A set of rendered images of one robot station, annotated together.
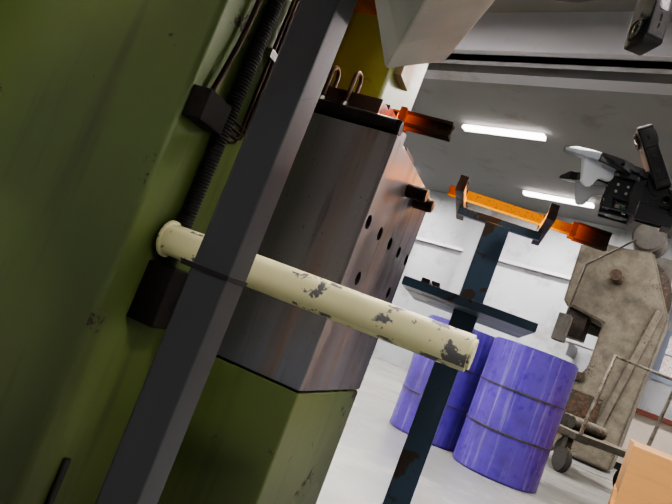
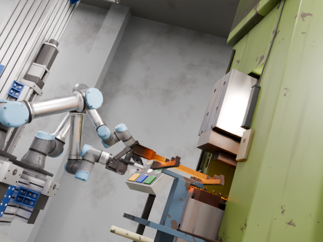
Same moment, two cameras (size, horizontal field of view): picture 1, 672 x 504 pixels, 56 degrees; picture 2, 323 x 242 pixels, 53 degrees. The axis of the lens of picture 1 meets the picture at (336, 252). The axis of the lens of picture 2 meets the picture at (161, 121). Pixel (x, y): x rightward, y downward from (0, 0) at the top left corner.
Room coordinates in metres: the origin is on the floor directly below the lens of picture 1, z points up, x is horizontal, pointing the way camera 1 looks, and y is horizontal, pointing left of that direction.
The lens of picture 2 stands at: (2.73, -1.21, 0.73)
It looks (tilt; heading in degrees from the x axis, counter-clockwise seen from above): 17 degrees up; 151
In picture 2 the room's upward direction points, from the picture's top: 20 degrees clockwise
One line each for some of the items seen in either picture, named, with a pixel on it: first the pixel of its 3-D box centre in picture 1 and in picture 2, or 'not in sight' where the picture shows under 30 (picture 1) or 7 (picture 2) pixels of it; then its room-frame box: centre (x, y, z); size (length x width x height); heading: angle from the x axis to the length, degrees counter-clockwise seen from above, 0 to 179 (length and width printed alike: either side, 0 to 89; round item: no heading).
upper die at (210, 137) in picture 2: not in sight; (233, 150); (1.23, 0.18, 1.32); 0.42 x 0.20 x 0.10; 70
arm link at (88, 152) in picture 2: not in sight; (91, 153); (0.97, -0.59, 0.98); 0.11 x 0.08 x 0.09; 70
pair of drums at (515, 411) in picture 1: (478, 395); not in sight; (4.29, -1.25, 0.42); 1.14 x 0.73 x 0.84; 53
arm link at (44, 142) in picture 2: not in sight; (43, 141); (0.54, -0.77, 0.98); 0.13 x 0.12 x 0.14; 137
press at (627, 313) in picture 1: (592, 334); not in sight; (7.63, -3.29, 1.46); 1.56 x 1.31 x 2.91; 52
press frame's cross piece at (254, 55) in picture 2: not in sight; (282, 57); (1.32, 0.31, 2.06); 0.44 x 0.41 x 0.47; 70
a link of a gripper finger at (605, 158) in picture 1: (617, 167); not in sight; (1.01, -0.38, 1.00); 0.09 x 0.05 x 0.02; 106
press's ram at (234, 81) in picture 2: not in sight; (246, 114); (1.27, 0.17, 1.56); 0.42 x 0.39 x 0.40; 70
